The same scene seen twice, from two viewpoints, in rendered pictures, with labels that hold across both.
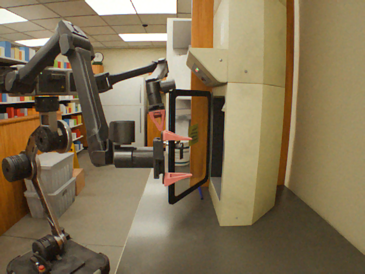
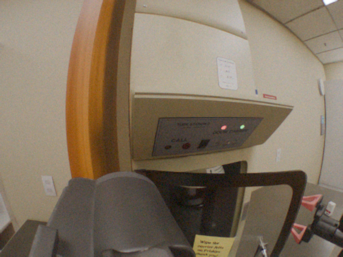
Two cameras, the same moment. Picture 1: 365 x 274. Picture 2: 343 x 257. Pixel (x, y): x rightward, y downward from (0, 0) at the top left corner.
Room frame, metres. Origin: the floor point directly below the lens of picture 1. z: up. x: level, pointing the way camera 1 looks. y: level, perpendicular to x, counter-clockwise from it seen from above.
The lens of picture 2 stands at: (1.02, 0.13, 1.47)
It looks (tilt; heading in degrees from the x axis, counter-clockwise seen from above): 3 degrees down; 253
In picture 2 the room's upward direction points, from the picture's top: 1 degrees counter-clockwise
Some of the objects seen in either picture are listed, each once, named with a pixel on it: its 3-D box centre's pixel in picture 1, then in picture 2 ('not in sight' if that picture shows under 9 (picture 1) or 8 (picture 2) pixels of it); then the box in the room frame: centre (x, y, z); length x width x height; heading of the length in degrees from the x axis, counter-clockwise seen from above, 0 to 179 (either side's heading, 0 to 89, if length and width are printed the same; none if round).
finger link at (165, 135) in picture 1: (174, 144); (307, 207); (0.61, 0.02, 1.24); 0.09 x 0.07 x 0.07; 91
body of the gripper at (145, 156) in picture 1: (147, 157); (323, 226); (0.61, 0.09, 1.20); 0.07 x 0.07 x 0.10; 1
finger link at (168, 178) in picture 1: (174, 170); (299, 226); (0.61, 0.02, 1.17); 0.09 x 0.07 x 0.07; 91
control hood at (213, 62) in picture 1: (202, 70); (226, 127); (0.86, -0.07, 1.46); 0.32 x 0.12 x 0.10; 1
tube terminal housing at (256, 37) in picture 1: (250, 109); (185, 170); (0.86, -0.25, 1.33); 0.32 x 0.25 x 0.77; 1
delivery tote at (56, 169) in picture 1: (50, 170); not in sight; (2.49, 1.58, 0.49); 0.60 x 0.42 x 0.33; 1
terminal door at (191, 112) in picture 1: (192, 143); (214, 256); (0.88, -0.04, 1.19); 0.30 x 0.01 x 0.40; 149
